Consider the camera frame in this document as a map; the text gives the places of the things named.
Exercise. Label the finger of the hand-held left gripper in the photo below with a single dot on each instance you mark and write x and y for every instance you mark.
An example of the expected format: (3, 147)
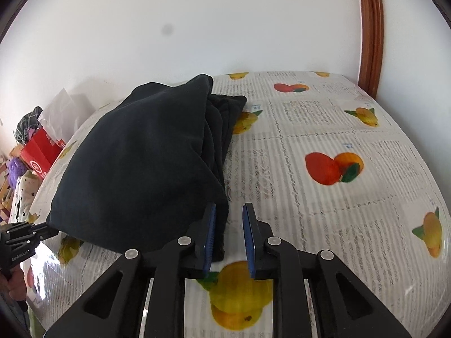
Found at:
(28, 232)

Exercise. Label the black sweatshirt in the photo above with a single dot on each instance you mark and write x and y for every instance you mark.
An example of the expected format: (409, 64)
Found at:
(141, 162)

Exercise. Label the white plastic bag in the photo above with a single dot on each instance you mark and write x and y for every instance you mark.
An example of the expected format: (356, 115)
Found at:
(65, 112)

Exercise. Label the white floral quilt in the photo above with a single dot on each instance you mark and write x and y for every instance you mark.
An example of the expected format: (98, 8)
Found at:
(24, 193)

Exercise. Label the fruit print tablecloth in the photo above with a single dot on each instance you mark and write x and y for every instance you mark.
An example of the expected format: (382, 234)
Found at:
(299, 200)

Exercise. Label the brown wooden door frame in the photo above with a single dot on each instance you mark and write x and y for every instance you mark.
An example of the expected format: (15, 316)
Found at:
(370, 35)

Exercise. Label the grey plaid cloth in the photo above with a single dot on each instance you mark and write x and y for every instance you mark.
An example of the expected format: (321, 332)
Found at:
(28, 123)

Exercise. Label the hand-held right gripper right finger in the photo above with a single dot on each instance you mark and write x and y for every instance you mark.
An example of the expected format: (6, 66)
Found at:
(248, 239)

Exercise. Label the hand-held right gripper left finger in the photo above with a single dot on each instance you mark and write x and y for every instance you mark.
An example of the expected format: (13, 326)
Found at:
(210, 239)

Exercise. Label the person's left hand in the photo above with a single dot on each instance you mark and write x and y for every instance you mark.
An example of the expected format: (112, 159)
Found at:
(17, 283)

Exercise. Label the purple fluffy toy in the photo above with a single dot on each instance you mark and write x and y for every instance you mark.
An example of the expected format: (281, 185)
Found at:
(17, 172)

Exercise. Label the red paper bag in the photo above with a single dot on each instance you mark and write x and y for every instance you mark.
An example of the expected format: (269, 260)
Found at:
(40, 155)

